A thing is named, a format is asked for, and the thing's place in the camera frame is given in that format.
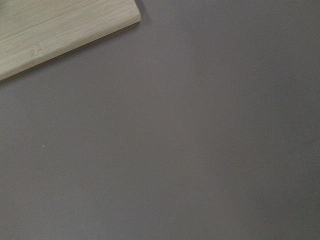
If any bamboo cutting board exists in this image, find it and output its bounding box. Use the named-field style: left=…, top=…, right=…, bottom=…
left=0, top=0, right=141, bottom=80

